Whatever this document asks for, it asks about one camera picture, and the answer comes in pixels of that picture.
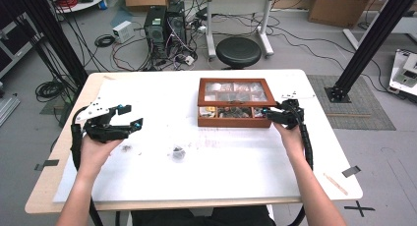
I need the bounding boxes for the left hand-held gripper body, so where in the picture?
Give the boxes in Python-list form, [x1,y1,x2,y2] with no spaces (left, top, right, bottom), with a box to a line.
[75,95,133,144]

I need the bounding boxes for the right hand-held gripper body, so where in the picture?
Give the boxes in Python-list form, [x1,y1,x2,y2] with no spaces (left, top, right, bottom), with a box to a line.
[274,90,317,131]

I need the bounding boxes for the wooden box with glass lid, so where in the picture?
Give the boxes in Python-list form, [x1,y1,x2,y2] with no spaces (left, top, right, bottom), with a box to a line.
[197,77,278,129]

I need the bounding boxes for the person's right hand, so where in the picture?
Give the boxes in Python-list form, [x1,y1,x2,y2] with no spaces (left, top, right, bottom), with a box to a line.
[272,122,307,159]

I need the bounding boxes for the person's left hand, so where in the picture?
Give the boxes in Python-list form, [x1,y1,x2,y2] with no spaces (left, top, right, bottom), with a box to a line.
[79,134,124,181]

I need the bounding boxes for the assortment of small clear packets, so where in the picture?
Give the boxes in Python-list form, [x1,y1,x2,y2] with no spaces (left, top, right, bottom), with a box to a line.
[199,82,269,120]

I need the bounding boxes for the black tape strip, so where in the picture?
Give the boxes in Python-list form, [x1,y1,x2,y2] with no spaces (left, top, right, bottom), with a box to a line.
[341,165,362,179]
[33,158,61,172]

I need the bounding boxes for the black round stool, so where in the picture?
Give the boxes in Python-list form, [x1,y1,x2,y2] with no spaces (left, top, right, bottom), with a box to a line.
[215,35,263,70]

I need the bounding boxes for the grey floor mat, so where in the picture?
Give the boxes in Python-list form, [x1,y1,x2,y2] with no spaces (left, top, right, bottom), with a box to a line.
[306,74,397,132]

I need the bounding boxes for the white box device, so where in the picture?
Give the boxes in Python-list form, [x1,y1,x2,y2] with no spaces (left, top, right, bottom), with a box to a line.
[111,20,136,44]

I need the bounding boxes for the thin wooden stick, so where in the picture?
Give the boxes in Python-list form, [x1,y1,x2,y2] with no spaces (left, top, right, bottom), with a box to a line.
[323,172,349,197]

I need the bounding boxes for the black computer tower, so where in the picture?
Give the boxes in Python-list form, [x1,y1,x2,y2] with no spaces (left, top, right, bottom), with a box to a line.
[143,5,169,60]

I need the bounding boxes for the aluminium profile bars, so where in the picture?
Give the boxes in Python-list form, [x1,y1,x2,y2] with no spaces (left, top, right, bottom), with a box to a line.
[0,93,22,128]

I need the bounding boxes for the round white table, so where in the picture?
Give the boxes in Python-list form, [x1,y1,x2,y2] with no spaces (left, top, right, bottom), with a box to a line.
[48,0,110,15]

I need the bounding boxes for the person's dark pants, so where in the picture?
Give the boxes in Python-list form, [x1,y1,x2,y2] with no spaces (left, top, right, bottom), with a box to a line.
[130,204,277,226]

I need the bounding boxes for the black tape cross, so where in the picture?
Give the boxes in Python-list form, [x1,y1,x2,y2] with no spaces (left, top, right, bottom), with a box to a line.
[343,199,377,218]

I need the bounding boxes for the large cardboard box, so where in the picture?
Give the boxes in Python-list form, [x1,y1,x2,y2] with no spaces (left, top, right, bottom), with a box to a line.
[307,0,377,28]

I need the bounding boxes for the grey metal rack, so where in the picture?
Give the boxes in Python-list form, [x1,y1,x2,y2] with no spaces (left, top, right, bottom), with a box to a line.
[0,11,44,81]

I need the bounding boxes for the white machine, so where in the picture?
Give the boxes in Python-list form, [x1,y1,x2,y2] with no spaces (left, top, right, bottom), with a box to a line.
[388,48,417,98]

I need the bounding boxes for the right gripper black corrugated cable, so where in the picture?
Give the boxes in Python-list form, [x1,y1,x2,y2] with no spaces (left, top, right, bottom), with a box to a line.
[286,104,315,226]

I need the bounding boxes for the large black cable coil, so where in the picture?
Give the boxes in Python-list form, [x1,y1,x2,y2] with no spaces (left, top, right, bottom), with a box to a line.
[34,80,68,103]

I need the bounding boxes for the coiled black cable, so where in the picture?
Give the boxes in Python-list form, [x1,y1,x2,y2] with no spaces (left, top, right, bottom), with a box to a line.
[93,33,116,49]

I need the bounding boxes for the open computer case with wires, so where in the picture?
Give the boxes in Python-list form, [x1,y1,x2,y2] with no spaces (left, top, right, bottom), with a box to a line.
[166,0,188,46]

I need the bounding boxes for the black frame post with cables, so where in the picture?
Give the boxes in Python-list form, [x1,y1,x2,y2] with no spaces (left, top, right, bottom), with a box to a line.
[12,0,89,89]

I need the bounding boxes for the red cable coil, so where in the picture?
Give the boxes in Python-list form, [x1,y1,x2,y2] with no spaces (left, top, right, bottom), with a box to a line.
[54,0,79,10]

